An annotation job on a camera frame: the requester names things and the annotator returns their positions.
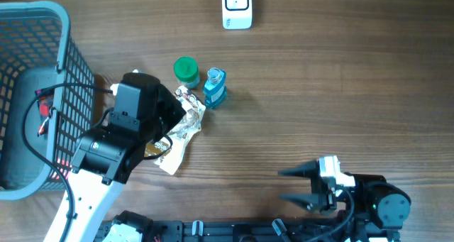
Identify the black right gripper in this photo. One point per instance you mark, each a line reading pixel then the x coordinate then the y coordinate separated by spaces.
pixel 321 193

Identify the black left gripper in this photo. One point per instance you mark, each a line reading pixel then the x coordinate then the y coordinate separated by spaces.
pixel 176 111

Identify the dried mushroom snack bag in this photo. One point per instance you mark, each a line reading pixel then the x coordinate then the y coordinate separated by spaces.
pixel 168 153

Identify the green lid jar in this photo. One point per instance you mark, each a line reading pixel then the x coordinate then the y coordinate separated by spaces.
pixel 186 70

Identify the black red packaged item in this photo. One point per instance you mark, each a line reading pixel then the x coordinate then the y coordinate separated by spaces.
pixel 44 103

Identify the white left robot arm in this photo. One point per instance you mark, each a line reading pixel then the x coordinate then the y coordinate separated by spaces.
pixel 105 156

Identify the white barcode scanner box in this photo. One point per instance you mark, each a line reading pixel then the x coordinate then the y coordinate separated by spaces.
pixel 237 14

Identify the blue mouthwash bottle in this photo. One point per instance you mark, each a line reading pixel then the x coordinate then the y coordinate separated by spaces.
pixel 214 87

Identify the grey plastic basket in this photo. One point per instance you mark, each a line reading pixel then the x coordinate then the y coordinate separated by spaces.
pixel 37 52

